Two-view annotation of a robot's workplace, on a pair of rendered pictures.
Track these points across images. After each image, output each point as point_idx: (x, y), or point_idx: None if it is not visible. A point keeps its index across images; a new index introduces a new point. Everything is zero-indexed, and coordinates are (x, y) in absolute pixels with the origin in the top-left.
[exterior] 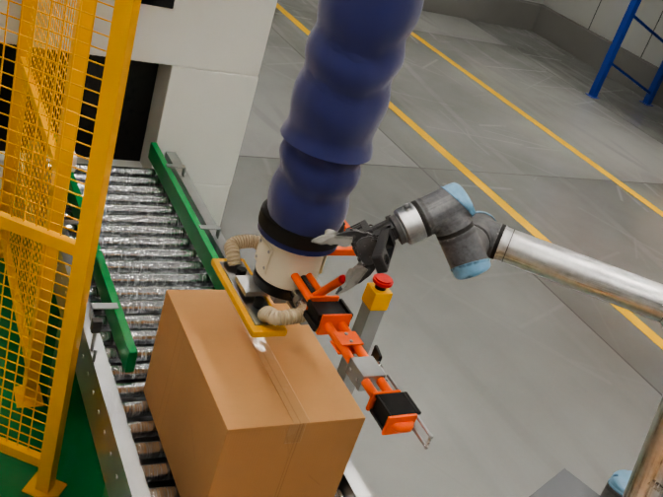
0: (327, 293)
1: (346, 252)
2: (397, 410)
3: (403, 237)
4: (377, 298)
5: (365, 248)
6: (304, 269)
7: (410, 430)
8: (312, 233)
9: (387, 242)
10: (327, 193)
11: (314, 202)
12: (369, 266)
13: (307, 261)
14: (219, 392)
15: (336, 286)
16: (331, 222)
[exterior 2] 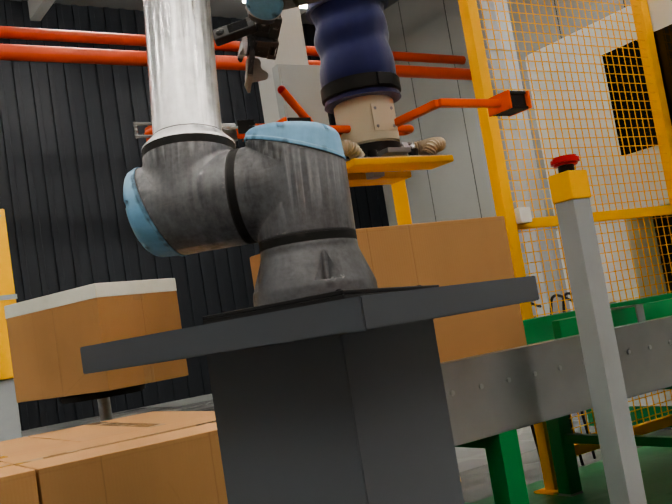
0: (300, 116)
1: (419, 110)
2: None
3: (248, 14)
4: (551, 182)
5: (244, 41)
6: (341, 123)
7: (149, 133)
8: (323, 82)
9: (234, 23)
10: (317, 41)
11: (320, 56)
12: (248, 55)
13: (340, 114)
14: None
15: (285, 100)
16: (329, 64)
